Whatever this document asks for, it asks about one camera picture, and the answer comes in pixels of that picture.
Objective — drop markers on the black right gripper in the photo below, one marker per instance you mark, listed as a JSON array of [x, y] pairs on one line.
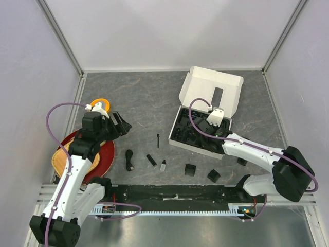
[[216, 127]]

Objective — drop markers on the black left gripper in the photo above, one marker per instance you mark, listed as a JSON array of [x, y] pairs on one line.
[[121, 128]]

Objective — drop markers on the small clear oil bottle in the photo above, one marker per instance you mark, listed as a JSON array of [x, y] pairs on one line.
[[163, 166]]

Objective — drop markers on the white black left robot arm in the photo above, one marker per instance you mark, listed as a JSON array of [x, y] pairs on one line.
[[60, 222]]

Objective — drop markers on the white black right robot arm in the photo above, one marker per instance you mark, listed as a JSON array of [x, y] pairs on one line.
[[289, 174]]

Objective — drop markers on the orange plastic bowl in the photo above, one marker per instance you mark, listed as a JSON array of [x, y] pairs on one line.
[[104, 102]]

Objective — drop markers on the red round tray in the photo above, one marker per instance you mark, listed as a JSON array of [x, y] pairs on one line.
[[107, 153]]

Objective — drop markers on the black comb guard right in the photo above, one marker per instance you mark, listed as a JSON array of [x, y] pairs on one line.
[[242, 161]]

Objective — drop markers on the black comb guard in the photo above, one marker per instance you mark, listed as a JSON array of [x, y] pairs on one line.
[[213, 176], [190, 170], [242, 161]]

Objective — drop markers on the black plastic tray insert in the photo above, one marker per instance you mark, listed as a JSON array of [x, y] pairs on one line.
[[185, 136]]

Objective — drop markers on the black cylindrical battery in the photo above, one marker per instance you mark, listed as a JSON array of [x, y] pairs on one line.
[[151, 160]]

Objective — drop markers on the white cardboard box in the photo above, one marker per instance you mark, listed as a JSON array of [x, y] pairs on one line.
[[204, 89]]

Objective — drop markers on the black comb guard middle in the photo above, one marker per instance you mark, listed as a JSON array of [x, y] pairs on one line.
[[213, 176]]

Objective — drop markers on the black comb guard left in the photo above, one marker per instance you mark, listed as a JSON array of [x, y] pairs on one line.
[[190, 170]]

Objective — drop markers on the woven bamboo tray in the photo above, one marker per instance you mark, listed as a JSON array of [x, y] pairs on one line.
[[59, 163]]

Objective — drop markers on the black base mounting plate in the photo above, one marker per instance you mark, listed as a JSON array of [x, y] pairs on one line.
[[181, 197]]

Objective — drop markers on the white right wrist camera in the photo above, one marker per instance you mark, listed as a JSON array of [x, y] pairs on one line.
[[215, 118]]

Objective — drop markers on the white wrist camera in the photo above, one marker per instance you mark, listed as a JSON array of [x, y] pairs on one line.
[[97, 108], [215, 118]]

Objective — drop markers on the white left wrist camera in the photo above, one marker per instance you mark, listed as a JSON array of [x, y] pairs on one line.
[[97, 108]]

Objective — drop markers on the grey slotted cable duct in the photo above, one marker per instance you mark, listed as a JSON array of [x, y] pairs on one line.
[[100, 210]]

